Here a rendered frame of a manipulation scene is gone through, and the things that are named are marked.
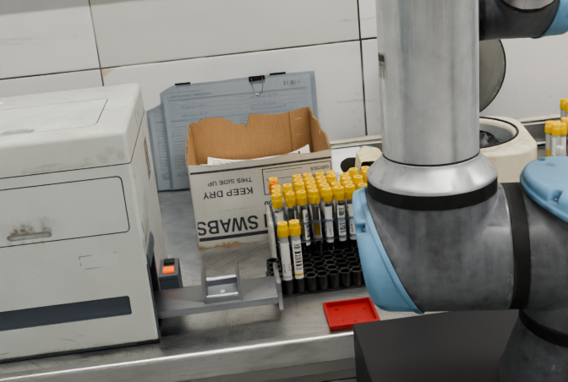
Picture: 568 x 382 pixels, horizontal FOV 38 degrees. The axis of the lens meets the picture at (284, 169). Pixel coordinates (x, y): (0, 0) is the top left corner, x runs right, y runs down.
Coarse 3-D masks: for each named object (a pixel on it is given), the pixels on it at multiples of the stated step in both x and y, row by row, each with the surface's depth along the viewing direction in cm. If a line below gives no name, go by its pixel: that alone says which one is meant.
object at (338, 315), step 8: (328, 304) 114; (336, 304) 114; (344, 304) 114; (352, 304) 114; (360, 304) 113; (368, 304) 113; (328, 312) 111; (336, 312) 112; (344, 312) 112; (352, 312) 112; (360, 312) 111; (368, 312) 111; (376, 312) 110; (328, 320) 109; (336, 320) 110; (344, 320) 110; (352, 320) 109; (360, 320) 109; (368, 320) 108; (376, 320) 108; (336, 328) 108; (344, 328) 108
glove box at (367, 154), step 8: (336, 152) 157; (344, 152) 157; (352, 152) 156; (360, 152) 148; (368, 152) 148; (376, 152) 150; (336, 160) 153; (344, 160) 154; (352, 160) 154; (360, 160) 146; (368, 160) 146; (336, 168) 148; (344, 168) 154; (360, 168) 154; (336, 176) 145
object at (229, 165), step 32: (192, 128) 159; (224, 128) 160; (256, 128) 160; (288, 128) 161; (320, 128) 149; (192, 160) 146; (224, 160) 160; (256, 160) 133; (288, 160) 134; (320, 160) 134; (192, 192) 134; (224, 192) 135; (256, 192) 135; (224, 224) 136; (256, 224) 137
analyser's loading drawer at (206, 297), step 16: (176, 288) 115; (192, 288) 115; (208, 288) 114; (224, 288) 114; (240, 288) 110; (256, 288) 113; (272, 288) 112; (160, 304) 111; (176, 304) 110; (192, 304) 110; (208, 304) 110; (224, 304) 109; (240, 304) 110; (256, 304) 110
